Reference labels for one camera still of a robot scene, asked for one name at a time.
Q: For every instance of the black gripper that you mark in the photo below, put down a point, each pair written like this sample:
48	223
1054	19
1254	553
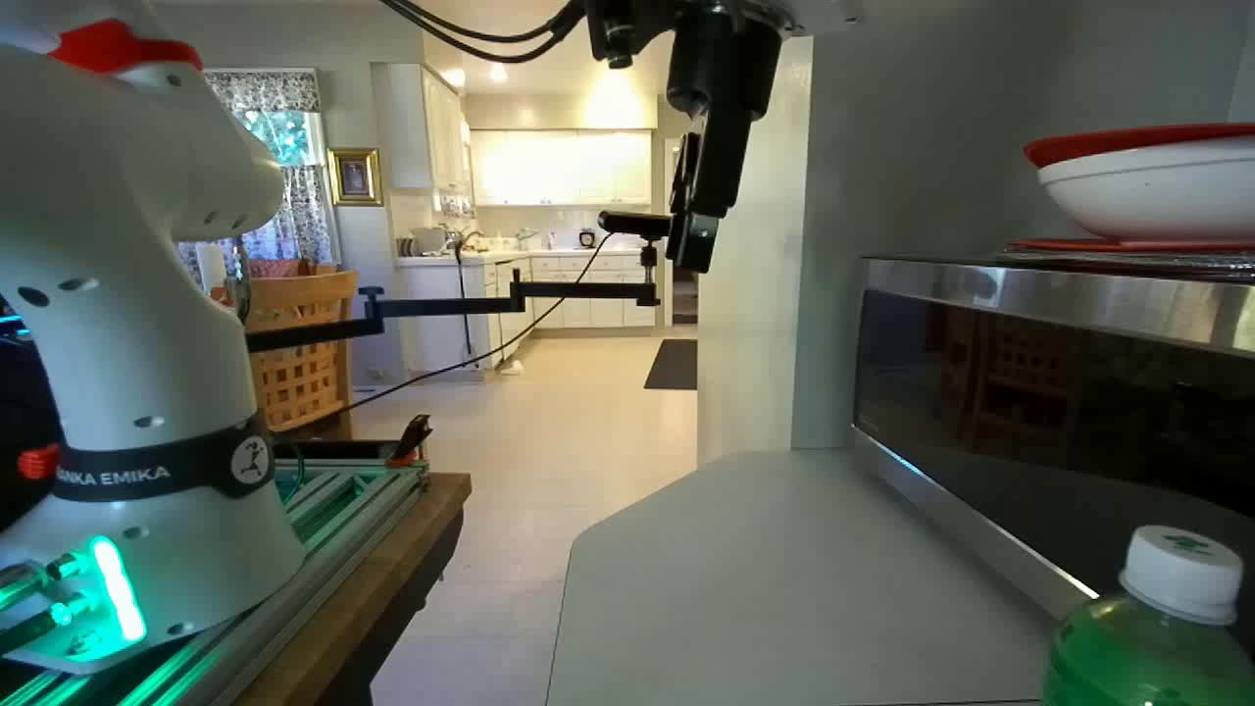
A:
726	64

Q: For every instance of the green bottle with white cap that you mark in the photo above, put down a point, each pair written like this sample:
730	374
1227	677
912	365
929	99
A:
1139	652

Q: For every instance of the dark door mat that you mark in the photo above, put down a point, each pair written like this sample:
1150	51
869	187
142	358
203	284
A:
672	362

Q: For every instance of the stainless steel microwave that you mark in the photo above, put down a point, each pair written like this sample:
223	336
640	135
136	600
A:
1045	404

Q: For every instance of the white kitchen base cabinets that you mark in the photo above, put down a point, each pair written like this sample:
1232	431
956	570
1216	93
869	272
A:
573	294

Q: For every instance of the white upper kitchen cabinet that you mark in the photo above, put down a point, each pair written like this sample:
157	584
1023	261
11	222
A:
424	129

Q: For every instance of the gold framed picture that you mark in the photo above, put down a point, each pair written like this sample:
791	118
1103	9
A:
355	176

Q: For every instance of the red and black clamp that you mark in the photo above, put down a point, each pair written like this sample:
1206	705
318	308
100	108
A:
414	442

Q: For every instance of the patterned window curtain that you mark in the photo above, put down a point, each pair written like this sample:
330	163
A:
297	141

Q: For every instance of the wooden lattice crate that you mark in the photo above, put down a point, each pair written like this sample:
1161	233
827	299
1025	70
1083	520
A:
302	355

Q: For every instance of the white ceramic bowl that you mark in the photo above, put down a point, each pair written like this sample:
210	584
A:
1161	192

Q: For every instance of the wooden table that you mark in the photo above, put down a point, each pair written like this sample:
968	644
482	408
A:
377	574

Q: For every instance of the black bar camera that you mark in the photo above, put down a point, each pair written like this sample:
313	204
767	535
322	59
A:
648	223

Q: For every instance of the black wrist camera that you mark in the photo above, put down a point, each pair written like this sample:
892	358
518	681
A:
627	27

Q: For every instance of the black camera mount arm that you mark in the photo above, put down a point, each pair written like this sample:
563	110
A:
446	308

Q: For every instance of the aluminium rail base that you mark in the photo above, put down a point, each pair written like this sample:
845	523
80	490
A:
334	502

